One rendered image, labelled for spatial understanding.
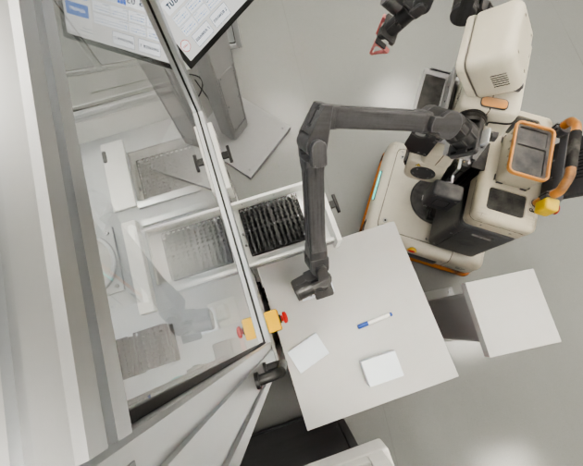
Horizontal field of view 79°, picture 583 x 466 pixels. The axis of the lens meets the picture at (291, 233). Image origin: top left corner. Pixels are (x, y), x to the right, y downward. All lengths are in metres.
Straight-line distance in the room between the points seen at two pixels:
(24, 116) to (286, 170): 2.19
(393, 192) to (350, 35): 1.39
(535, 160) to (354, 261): 0.78
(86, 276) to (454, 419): 2.26
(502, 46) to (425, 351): 1.00
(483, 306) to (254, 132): 1.69
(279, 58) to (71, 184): 2.67
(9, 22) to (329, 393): 1.31
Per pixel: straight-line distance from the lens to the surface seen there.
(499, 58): 1.14
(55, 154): 0.20
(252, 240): 1.27
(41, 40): 0.26
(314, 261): 1.06
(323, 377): 1.38
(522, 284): 1.63
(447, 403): 2.33
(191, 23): 1.60
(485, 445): 2.44
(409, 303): 1.44
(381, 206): 2.02
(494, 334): 1.56
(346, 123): 0.94
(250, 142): 2.41
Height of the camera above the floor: 2.13
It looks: 75 degrees down
